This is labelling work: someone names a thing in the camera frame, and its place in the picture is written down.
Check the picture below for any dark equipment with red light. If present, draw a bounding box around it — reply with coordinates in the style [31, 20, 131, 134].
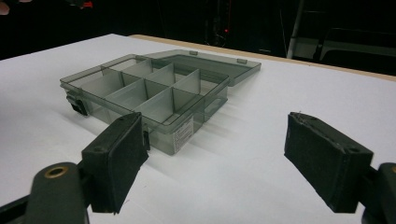
[203, 0, 233, 49]

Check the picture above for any grey clear plastic organizer box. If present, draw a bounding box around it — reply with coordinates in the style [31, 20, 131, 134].
[59, 49, 262, 156]

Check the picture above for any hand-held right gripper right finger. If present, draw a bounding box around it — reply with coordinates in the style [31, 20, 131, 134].
[283, 111, 375, 215]

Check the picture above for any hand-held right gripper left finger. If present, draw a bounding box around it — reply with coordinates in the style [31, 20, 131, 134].
[80, 111, 150, 216]

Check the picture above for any white table cover sheet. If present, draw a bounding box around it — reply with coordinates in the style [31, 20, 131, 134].
[0, 33, 396, 224]

